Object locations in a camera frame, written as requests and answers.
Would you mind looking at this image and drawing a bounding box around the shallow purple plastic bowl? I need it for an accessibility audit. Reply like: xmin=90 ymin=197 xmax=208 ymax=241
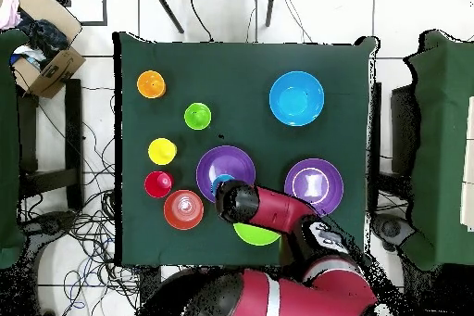
xmin=195 ymin=145 xmax=257 ymax=204

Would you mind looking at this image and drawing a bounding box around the blue plastic cup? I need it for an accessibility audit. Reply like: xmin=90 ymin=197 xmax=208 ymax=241
xmin=211 ymin=173 xmax=236 ymax=196

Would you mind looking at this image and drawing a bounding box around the green plastic cup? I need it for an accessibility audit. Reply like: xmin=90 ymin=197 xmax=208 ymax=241
xmin=183 ymin=102 xmax=213 ymax=131

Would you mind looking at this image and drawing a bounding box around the orange-red plastic bowl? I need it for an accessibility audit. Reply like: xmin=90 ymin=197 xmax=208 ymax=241
xmin=163 ymin=189 xmax=206 ymax=231

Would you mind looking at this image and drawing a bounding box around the yellow plastic cup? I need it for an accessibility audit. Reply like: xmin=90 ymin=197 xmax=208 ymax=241
xmin=147 ymin=137 xmax=178 ymax=166

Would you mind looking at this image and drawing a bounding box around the green plastic bowl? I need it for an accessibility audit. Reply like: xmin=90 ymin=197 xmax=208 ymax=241
xmin=232 ymin=221 xmax=281 ymax=247

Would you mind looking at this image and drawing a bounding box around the red plastic cup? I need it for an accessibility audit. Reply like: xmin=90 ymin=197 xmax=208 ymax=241
xmin=143 ymin=171 xmax=174 ymax=199

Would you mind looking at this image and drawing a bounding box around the blue plastic bowl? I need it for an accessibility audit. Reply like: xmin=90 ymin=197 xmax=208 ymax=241
xmin=268 ymin=70 xmax=326 ymax=127

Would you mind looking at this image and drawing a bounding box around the dark green tablecloth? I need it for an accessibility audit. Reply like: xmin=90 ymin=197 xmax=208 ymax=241
xmin=112 ymin=31 xmax=380 ymax=269

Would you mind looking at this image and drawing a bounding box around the deep purple plastic bowl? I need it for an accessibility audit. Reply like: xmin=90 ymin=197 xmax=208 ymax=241
xmin=283 ymin=158 xmax=344 ymax=217

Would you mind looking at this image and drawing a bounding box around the orange plastic cup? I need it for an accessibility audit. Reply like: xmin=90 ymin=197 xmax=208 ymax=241
xmin=136 ymin=70 xmax=167 ymax=99

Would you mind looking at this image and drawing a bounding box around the black power strip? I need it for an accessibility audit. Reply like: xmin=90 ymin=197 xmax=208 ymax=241
xmin=139 ymin=266 xmax=162 ymax=304

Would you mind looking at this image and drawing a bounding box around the black box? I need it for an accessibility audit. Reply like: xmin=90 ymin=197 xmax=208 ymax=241
xmin=390 ymin=83 xmax=421 ymax=176

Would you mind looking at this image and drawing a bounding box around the open cardboard box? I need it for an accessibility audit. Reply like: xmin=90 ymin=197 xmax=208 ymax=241
xmin=10 ymin=0 xmax=87 ymax=99

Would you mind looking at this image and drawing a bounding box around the green cloth covered table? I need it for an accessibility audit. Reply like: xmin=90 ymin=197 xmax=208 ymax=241
xmin=401 ymin=30 xmax=474 ymax=272
xmin=0 ymin=28 xmax=29 ymax=270

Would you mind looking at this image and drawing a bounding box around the dark blue cloth bundle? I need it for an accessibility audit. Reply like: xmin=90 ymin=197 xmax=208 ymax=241
xmin=18 ymin=19 xmax=69 ymax=69

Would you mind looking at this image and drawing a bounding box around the pink cloth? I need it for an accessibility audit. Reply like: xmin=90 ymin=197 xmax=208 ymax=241
xmin=0 ymin=0 xmax=22 ymax=31

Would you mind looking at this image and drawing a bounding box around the black bench frame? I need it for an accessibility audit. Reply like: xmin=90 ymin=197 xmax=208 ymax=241
xmin=16 ymin=78 xmax=84 ymax=209

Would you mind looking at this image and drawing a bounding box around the grey pedestal foot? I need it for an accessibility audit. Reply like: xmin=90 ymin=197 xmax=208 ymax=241
xmin=21 ymin=209 xmax=79 ymax=235
xmin=371 ymin=213 xmax=416 ymax=252

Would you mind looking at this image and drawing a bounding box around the tangle of floor cables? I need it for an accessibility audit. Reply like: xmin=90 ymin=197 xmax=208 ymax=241
xmin=18 ymin=82 xmax=164 ymax=316

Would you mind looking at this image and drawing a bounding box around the black floor frame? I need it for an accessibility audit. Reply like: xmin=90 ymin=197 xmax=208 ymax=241
xmin=52 ymin=0 xmax=108 ymax=27

